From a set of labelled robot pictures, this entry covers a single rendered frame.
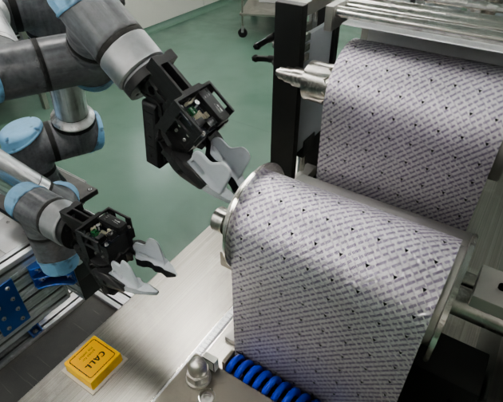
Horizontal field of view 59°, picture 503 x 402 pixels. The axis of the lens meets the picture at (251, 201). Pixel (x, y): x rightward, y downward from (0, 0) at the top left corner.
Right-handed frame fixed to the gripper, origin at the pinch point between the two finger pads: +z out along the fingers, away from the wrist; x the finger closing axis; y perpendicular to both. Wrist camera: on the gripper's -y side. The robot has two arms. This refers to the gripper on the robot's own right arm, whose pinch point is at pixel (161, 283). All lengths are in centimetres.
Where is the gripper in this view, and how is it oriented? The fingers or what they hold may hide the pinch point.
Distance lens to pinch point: 72.5
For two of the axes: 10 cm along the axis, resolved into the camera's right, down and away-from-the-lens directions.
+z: 8.4, 3.4, -4.3
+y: 0.0, -7.8, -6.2
